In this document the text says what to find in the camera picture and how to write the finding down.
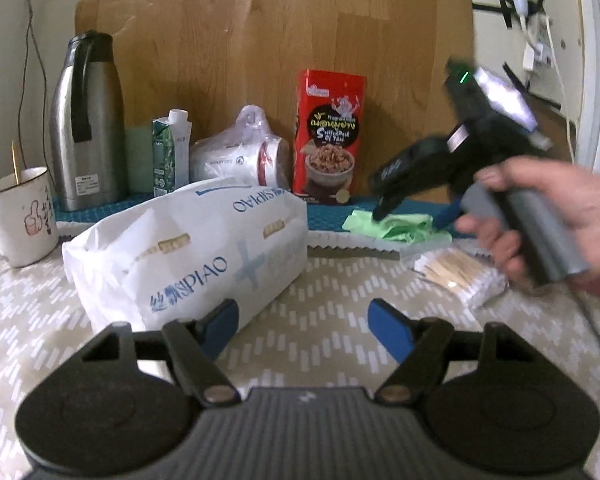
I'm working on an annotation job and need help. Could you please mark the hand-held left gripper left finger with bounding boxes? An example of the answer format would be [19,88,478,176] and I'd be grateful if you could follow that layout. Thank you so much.
[50,299,241,406]

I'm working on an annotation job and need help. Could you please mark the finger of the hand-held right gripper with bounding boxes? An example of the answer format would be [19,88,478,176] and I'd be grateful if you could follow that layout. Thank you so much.
[372,192,398,222]
[432,197,465,233]

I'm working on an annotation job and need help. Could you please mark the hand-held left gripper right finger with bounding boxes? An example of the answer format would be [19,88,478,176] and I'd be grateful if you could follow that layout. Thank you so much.
[367,298,563,406]

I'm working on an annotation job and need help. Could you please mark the light green cloth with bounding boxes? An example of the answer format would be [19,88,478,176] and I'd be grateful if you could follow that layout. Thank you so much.
[342,210,453,247]

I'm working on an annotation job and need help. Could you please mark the white tissue pack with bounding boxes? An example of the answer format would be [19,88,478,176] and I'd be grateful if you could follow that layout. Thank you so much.
[62,177,309,333]

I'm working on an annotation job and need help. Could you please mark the person's right hand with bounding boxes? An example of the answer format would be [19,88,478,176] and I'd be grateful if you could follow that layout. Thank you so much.
[455,157,600,301]

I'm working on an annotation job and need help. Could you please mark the pack of toothpicks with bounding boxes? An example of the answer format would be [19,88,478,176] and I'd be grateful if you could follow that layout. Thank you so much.
[412,250,511,309]

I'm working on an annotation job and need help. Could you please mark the beige patterned tablecloth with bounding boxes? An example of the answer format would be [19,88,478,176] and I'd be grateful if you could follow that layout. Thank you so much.
[0,232,600,480]

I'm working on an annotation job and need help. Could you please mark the red snack box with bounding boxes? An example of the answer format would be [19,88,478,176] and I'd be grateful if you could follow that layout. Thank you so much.
[292,69,368,206]

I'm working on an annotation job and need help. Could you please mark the plastic-wrapped paper cups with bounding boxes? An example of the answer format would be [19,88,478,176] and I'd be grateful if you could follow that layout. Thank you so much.
[190,105,291,196]

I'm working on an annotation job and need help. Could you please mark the green white milk carton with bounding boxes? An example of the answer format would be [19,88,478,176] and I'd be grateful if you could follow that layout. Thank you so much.
[151,109,192,198]

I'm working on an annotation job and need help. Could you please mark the pale green container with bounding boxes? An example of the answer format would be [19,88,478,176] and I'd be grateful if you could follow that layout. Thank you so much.
[125,127,156,196]

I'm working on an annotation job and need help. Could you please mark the wooden board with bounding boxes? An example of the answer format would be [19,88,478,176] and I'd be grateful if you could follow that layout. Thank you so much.
[75,0,476,201]

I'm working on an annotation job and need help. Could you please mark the stainless steel thermos jug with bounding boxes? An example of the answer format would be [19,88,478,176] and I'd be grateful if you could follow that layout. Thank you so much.
[50,31,128,212]

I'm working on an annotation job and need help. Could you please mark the white enamel mug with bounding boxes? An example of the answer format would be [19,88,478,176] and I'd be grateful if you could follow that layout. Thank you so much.
[0,166,61,268]

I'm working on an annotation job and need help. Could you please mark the white cable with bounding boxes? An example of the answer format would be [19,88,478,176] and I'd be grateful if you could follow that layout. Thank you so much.
[544,15,577,162]

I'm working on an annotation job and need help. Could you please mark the black cable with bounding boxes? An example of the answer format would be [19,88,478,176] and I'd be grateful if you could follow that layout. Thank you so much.
[20,0,49,107]

